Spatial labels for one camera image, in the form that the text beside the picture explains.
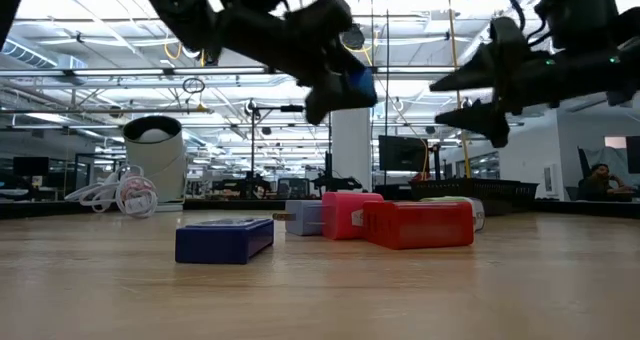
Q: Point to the black frame stand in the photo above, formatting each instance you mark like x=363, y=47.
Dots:
x=291, y=108

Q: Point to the person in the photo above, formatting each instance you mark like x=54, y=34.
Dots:
x=597, y=185

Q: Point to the pink wall screen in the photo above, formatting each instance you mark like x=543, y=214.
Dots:
x=615, y=142

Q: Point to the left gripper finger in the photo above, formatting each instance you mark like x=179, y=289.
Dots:
x=342, y=65
x=330, y=105

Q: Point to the white pillar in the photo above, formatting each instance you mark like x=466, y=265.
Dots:
x=351, y=150

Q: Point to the small dark monitor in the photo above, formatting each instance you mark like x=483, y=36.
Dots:
x=30, y=166

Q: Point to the black mesh tray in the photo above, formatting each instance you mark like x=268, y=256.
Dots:
x=475, y=189

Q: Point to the black monitor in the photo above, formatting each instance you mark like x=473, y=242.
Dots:
x=402, y=154

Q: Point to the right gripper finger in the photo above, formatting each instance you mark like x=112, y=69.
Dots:
x=477, y=75
x=482, y=117

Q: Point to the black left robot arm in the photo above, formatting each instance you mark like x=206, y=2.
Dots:
x=200, y=10

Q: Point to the white rounded item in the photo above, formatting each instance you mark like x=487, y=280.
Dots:
x=155, y=136

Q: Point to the lavender charger plug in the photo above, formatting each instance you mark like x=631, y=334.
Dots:
x=305, y=219

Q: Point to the white cylindrical holder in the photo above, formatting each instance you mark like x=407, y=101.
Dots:
x=155, y=170

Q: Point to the dark wall screen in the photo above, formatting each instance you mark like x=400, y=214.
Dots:
x=634, y=155

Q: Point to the pink charger plug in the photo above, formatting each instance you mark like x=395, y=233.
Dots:
x=342, y=215

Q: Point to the navy blue box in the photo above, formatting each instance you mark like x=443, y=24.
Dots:
x=220, y=245

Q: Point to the white green charger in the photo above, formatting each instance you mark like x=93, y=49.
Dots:
x=477, y=215

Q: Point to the red charger block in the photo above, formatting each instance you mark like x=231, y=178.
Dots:
x=415, y=226

